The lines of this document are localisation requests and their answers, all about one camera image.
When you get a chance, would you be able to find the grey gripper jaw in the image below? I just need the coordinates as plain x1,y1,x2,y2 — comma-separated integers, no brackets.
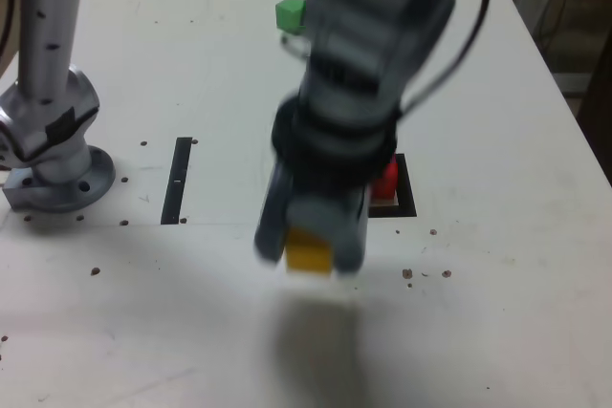
251,161,296,268
288,185,372,281

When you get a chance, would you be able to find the yellow cube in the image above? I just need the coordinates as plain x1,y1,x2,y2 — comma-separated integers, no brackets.
285,225,334,278

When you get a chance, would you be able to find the red cube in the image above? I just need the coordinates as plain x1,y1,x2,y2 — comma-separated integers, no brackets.
371,159,399,202

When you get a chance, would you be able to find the green cube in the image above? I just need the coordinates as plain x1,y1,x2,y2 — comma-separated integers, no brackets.
274,0,308,35

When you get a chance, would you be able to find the black tape square outline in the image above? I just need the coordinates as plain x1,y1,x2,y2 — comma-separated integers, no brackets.
366,153,418,220

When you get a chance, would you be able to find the black tape strip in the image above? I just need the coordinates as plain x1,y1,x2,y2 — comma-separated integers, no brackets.
161,137,193,226

